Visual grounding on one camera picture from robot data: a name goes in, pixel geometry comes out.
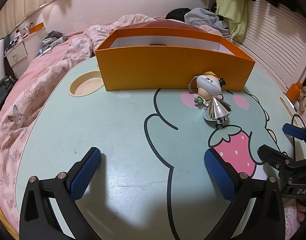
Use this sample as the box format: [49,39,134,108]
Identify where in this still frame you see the light green garment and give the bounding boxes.
[216,0,248,42]

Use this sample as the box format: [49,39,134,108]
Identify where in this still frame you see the white bedside cabinet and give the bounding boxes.
[5,42,30,68]

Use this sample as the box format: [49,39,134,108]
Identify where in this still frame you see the person's right hand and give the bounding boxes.
[296,199,306,223]

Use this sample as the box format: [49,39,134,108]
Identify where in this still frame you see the black cable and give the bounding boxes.
[291,113,306,162]

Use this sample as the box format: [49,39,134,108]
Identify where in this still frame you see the pink floral duvet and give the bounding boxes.
[0,13,223,233]

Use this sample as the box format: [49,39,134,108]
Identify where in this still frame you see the orange cardboard box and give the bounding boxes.
[95,27,255,91]

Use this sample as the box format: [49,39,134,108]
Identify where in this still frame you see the blonde doll figurine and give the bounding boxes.
[188,72,226,107]

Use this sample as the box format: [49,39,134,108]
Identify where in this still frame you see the grey hoodie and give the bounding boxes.
[184,8,231,40]

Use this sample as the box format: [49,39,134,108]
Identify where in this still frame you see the black garment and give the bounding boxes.
[165,8,191,22]

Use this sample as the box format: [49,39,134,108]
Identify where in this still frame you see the orange bottle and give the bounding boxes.
[286,81,303,103]

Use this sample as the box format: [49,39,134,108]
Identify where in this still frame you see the silver cone figurine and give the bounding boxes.
[204,96,231,124]

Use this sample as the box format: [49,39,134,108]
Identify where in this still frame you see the dark red pillow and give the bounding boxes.
[122,20,205,33]

